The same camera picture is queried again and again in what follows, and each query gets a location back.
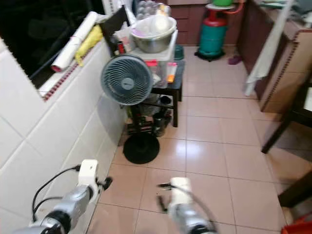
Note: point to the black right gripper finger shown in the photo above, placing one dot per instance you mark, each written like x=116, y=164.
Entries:
x=162, y=204
x=165, y=185

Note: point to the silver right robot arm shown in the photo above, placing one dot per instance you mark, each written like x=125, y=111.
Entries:
x=190, y=219

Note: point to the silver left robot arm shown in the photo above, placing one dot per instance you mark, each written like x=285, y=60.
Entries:
x=73, y=204

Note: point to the black side table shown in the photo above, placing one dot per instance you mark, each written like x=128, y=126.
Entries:
x=175, y=97

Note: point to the grey standing fan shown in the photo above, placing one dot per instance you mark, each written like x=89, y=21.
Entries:
x=126, y=79

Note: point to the clear plastic storage box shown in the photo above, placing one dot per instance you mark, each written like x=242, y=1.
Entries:
x=162, y=66

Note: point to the yellow folded cloth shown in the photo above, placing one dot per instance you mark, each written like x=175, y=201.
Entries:
x=88, y=43

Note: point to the purple slipper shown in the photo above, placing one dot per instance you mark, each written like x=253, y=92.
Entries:
x=234, y=60

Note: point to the white paper roll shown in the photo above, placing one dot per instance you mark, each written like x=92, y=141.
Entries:
x=73, y=43

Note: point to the large steel mixing bowl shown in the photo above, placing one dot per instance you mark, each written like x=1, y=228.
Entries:
x=153, y=35

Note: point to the green and red gas cylinder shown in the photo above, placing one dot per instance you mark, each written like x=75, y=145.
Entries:
x=212, y=35

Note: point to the black board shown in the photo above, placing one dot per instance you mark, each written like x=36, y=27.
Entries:
x=113, y=24

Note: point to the brown wooden cabinet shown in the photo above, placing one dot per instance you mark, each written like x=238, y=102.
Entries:
x=285, y=78

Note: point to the dark window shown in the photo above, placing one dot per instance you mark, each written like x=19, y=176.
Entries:
x=39, y=29

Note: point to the white hanging towel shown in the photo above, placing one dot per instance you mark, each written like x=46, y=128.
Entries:
x=268, y=51

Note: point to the grey egg tray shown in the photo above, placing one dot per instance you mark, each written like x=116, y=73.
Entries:
x=148, y=9

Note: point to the green plastic basin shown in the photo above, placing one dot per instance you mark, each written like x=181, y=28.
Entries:
x=222, y=2

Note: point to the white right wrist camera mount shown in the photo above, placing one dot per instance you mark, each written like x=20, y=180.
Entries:
x=180, y=190

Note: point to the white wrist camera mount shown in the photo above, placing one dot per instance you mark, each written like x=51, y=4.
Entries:
x=89, y=170
x=180, y=190

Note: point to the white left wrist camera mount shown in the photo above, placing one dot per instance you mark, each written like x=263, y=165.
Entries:
x=89, y=170

